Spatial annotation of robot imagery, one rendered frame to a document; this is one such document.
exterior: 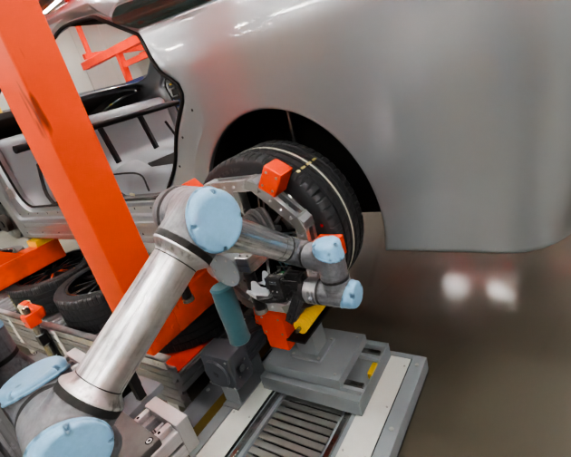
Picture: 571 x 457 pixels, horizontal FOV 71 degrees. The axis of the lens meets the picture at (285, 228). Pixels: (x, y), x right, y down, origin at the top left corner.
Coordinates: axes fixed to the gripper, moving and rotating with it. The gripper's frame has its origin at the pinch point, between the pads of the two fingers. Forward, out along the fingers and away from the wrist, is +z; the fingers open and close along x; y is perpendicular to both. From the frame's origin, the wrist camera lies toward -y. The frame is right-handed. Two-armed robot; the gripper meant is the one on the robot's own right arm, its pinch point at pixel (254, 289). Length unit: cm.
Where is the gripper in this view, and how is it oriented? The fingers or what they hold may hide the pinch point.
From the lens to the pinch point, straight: 125.8
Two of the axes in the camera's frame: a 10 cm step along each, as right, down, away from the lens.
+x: -5.2, 4.4, -7.3
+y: -2.6, -9.0, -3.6
